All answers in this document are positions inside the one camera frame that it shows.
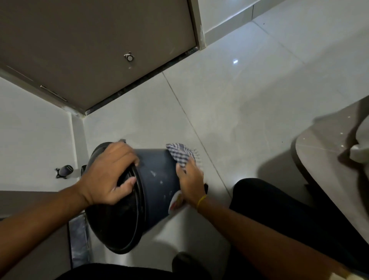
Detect person's right hand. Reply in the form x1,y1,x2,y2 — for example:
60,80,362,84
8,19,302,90
175,157,206,209

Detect person's left hand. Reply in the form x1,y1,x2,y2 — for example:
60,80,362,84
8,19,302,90
77,141,140,206

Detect blue checkered cleaning cloth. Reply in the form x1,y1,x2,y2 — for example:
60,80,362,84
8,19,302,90
166,143,200,171

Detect dark grey plastic bucket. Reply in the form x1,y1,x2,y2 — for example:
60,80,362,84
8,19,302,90
84,140,209,255

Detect person's left forearm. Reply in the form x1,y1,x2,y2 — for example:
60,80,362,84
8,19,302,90
0,183,90,278

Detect person's right forearm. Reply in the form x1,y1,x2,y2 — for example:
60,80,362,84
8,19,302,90
198,199,354,280

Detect person's black trousers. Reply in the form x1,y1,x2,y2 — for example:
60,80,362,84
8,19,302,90
56,178,369,280

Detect grey stone countertop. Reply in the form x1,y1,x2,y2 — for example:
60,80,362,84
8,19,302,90
291,97,369,243

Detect brown wooden door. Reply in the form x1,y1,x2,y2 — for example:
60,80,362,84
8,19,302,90
0,0,199,112

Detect white ceramic fixture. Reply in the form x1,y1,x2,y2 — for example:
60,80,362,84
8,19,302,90
349,115,369,164

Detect black wall door stopper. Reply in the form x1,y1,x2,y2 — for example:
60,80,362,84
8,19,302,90
55,165,74,179

